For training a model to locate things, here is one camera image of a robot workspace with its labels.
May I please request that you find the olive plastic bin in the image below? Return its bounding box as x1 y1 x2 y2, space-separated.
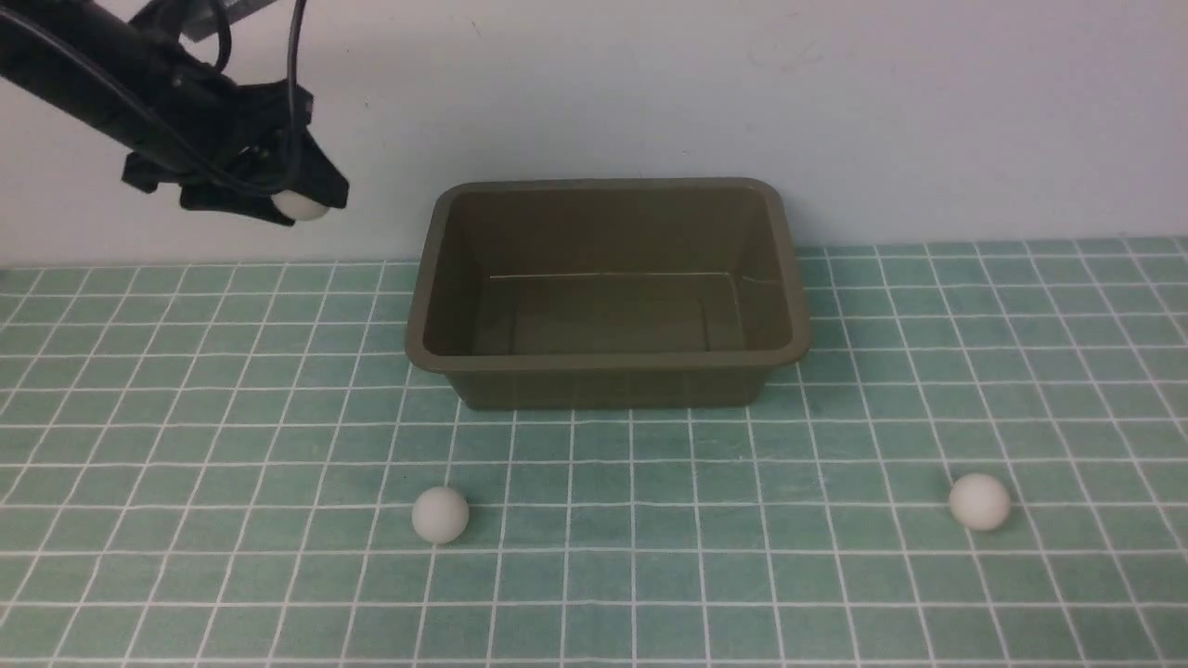
405 177 813 410

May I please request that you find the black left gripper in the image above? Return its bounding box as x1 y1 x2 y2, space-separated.
122 82 350 225

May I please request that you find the white ping-pong ball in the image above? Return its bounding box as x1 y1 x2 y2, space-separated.
411 486 470 546
948 472 1013 532
271 190 330 223

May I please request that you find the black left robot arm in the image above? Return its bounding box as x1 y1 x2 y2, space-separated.
4 1 350 225

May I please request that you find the green checkered table mat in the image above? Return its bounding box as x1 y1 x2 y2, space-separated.
1 238 1187 667

